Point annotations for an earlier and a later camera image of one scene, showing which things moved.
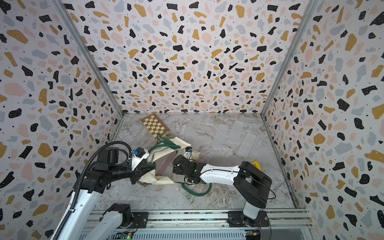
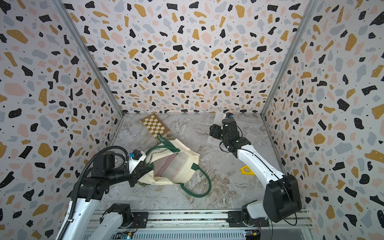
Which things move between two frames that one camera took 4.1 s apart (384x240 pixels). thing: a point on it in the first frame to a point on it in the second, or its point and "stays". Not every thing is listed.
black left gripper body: [121, 174] stays
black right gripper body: [176, 171] to [219, 134]
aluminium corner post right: [311, 7] stays
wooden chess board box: [155, 125] stays
